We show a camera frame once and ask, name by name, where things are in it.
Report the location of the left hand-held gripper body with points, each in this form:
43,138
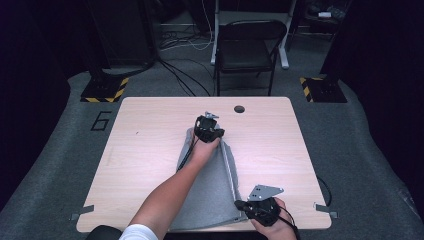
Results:
207,130

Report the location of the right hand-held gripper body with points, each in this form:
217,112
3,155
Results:
265,210

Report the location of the grey garment with white stripe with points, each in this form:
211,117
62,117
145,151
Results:
210,193

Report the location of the person's left hand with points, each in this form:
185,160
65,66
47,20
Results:
203,151

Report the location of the person's right hand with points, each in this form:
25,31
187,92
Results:
280,231

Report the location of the dark round table grommet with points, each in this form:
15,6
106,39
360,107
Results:
239,109

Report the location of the black folding chair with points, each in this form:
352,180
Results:
246,53

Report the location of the person's white sleeve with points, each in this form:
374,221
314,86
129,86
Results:
138,233

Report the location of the black stand base hazard stripes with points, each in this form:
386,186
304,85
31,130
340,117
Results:
103,91
325,91

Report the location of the black cabinet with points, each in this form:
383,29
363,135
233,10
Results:
126,33

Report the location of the dark rounded object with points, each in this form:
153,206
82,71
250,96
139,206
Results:
103,233

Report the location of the small white device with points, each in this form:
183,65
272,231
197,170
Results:
324,14

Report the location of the grey metal table bracket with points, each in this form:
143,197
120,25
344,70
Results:
83,210
325,209

